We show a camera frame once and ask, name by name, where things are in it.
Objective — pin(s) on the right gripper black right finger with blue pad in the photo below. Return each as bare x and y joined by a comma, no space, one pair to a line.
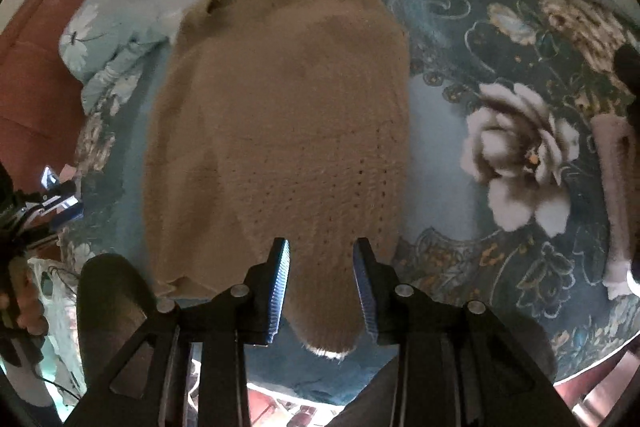
457,366

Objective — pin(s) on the person's left hand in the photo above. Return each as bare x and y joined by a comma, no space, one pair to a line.
30,314

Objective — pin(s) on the red wooden headboard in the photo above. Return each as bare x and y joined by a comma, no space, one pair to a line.
41,115

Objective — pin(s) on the teal floral bed sheet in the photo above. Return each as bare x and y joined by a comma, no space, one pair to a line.
504,192

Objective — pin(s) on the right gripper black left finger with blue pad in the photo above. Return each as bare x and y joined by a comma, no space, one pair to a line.
144,383

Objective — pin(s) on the tan knitted sweater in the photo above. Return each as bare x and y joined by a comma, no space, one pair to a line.
279,118

